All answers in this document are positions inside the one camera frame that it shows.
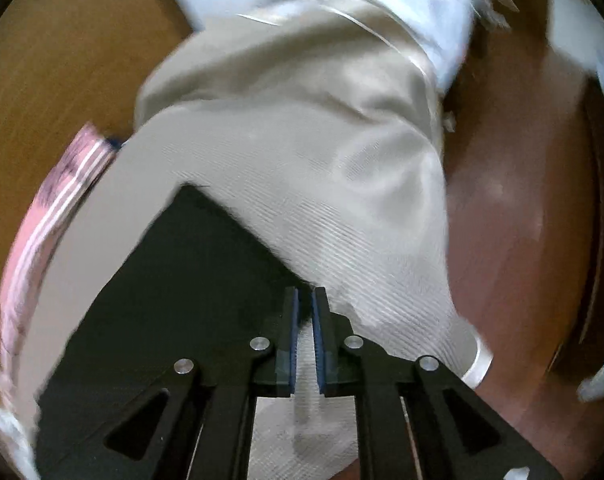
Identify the black pants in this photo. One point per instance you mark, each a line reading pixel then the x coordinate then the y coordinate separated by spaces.
pixel 157 270

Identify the wooden headboard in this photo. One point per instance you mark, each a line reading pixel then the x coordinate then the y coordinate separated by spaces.
pixel 57 60

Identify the grey ribbed bed mat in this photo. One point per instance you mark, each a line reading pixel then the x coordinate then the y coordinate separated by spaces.
pixel 332 210

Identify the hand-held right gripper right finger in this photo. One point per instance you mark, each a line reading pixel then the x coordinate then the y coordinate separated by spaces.
pixel 318 345

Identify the beige satin blanket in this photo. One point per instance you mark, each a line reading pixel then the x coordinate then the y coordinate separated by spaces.
pixel 292 70

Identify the white cloth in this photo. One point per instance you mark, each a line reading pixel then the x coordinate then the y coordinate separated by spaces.
pixel 382 0
pixel 582 20

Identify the white floral pillow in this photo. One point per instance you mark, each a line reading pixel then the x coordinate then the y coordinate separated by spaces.
pixel 2 410

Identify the pink striped pillow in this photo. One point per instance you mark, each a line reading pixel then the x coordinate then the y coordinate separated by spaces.
pixel 42 220

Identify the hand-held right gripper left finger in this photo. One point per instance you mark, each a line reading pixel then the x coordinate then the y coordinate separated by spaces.
pixel 294 345

